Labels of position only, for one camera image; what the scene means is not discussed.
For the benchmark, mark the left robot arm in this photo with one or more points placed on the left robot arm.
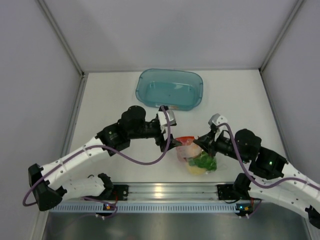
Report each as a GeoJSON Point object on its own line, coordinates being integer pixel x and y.
{"type": "Point", "coordinates": [52, 183]}

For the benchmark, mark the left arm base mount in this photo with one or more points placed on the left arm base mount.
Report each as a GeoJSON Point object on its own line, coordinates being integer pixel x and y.
{"type": "Point", "coordinates": [120, 192]}

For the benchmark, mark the clear zip top bag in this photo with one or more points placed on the clear zip top bag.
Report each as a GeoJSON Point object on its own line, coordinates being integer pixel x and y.
{"type": "Point", "coordinates": [220, 165]}

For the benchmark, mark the aluminium mounting rail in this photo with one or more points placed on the aluminium mounting rail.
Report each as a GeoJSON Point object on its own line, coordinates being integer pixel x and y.
{"type": "Point", "coordinates": [172, 191]}

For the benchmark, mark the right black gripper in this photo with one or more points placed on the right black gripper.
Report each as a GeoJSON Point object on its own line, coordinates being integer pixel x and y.
{"type": "Point", "coordinates": [207, 142]}

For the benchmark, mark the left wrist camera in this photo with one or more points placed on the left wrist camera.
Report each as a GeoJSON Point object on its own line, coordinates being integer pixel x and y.
{"type": "Point", "coordinates": [166, 117]}

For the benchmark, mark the slotted cable duct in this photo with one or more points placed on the slotted cable duct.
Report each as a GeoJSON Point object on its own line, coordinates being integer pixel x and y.
{"type": "Point", "coordinates": [124, 207]}

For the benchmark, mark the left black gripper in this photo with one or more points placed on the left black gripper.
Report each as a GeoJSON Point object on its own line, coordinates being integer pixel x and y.
{"type": "Point", "coordinates": [160, 142]}

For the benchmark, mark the red fake pepper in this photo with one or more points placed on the red fake pepper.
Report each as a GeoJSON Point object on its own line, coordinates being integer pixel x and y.
{"type": "Point", "coordinates": [186, 140]}

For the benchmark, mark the green fake vegetable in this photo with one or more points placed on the green fake vegetable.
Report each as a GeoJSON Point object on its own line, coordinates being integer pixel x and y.
{"type": "Point", "coordinates": [203, 160]}

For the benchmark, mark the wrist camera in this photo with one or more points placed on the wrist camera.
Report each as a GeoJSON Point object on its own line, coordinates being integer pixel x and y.
{"type": "Point", "coordinates": [217, 120]}
{"type": "Point", "coordinates": [166, 117]}

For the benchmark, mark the teal plastic bin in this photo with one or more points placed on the teal plastic bin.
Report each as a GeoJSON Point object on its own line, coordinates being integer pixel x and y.
{"type": "Point", "coordinates": [177, 89]}

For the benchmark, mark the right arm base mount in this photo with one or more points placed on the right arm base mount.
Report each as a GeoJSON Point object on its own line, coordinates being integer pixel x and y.
{"type": "Point", "coordinates": [227, 194]}

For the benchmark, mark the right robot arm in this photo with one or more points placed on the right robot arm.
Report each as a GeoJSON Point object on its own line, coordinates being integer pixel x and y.
{"type": "Point", "coordinates": [266, 174]}

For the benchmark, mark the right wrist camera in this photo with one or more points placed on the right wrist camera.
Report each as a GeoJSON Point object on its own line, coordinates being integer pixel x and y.
{"type": "Point", "coordinates": [217, 120]}

